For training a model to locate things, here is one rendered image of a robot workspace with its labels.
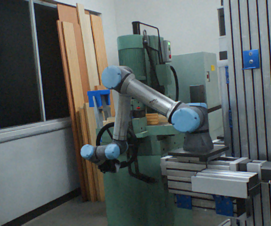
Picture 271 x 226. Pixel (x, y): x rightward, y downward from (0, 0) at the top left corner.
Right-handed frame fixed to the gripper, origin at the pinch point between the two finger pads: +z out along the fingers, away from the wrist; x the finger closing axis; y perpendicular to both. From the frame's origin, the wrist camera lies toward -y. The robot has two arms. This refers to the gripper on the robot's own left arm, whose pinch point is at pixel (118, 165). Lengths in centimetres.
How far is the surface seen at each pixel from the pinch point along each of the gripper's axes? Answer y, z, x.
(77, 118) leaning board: -88, 105, -114
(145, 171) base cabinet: -3.0, 25.8, 5.9
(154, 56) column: -86, 20, 11
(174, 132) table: -23.1, 15.1, 29.8
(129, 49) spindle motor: -78, -6, 4
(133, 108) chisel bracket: -44.7, 15.8, -0.5
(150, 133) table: -24.3, 14.2, 13.8
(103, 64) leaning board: -174, 139, -112
